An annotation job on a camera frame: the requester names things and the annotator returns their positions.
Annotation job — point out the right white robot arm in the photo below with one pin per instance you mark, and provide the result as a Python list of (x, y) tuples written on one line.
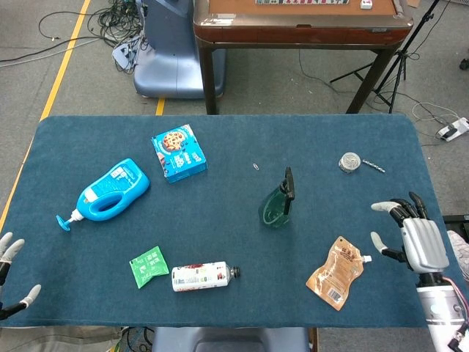
[(438, 315)]

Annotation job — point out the grey-blue robot torso base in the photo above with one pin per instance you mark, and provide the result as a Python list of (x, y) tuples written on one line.
[(231, 341)]

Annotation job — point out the blue cookie box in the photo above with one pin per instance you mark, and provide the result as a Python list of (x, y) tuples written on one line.
[(179, 154)]

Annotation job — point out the white power strip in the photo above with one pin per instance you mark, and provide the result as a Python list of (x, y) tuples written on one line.
[(454, 129)]

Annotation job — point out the white bottle with black cap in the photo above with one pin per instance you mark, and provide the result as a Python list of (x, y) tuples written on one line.
[(199, 276)]

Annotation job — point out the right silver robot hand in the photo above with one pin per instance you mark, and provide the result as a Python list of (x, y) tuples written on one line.
[(423, 243)]

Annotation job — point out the black caster wheel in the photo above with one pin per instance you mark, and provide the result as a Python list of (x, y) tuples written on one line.
[(464, 64)]

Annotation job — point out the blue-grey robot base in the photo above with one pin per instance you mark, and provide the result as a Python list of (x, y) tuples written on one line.
[(168, 55)]

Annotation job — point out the blue pump detergent bottle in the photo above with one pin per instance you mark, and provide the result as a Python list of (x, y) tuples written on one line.
[(122, 179)]

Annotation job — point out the grey power strip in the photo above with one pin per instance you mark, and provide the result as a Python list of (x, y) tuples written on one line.
[(124, 53)]

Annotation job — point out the green transparent spray bottle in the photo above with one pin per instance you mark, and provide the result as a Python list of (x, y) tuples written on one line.
[(273, 209)]

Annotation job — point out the white mahjong tile block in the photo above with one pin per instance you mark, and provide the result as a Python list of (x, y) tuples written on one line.
[(365, 4)]

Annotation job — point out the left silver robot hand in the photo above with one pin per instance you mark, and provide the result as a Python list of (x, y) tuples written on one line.
[(12, 247)]

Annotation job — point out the blue table cloth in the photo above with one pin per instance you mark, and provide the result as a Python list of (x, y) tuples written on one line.
[(220, 238)]

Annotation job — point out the black box on floor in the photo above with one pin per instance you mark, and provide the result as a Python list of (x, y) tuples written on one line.
[(456, 220)]

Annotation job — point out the orange spout pouch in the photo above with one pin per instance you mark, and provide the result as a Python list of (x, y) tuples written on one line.
[(337, 275)]

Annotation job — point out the metal drill bit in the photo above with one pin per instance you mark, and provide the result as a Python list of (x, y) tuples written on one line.
[(373, 165)]

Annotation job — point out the green sachet packet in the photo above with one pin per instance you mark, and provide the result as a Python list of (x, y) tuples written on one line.
[(148, 265)]

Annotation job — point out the row of mahjong tiles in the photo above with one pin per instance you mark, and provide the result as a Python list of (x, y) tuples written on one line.
[(300, 1)]

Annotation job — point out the beige fabric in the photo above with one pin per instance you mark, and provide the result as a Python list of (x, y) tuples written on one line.
[(55, 339)]

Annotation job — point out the black tripod stand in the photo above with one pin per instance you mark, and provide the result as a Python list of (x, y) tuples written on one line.
[(403, 55)]

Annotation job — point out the brown mahjong table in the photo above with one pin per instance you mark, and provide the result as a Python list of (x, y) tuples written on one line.
[(300, 31)]

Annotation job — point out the white pink sneaker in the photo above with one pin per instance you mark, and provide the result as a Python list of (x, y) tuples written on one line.
[(459, 245)]

